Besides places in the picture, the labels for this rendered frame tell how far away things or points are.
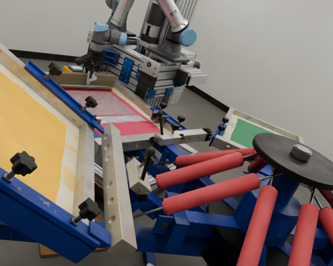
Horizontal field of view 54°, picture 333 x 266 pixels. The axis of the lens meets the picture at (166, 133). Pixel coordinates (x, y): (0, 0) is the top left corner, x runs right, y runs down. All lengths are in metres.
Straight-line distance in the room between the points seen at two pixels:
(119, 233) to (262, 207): 0.41
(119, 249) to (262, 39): 5.10
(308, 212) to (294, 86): 4.37
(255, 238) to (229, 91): 5.06
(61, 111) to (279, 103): 4.53
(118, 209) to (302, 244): 0.49
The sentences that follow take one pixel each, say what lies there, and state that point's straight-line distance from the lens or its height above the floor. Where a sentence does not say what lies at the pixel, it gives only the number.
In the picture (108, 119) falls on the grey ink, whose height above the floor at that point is 0.96.
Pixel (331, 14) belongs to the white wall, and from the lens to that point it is 5.28.
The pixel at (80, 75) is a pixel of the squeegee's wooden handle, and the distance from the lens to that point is 2.00.
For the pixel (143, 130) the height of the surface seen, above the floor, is 0.95.
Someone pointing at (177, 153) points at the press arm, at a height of 1.04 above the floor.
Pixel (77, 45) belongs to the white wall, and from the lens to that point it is 5.78.
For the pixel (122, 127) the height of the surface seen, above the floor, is 0.95.
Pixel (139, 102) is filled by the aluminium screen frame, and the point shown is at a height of 0.98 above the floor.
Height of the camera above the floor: 1.68
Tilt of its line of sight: 24 degrees down
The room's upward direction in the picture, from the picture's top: 20 degrees clockwise
